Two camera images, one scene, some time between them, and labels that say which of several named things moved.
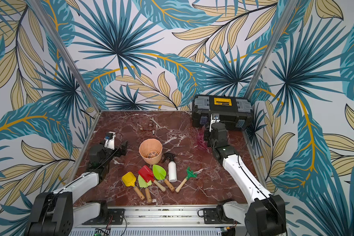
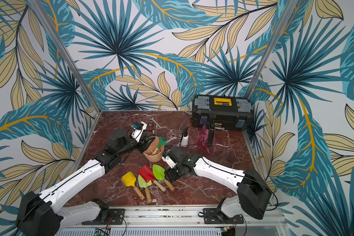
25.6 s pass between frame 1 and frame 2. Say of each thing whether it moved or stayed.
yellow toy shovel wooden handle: stayed
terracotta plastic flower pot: stayed
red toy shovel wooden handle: stayed
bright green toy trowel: stayed
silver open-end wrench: stayed
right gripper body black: moved
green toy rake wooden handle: moved
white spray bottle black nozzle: moved
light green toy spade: stayed
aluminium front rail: stayed
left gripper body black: moved
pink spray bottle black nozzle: moved
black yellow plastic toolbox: stayed
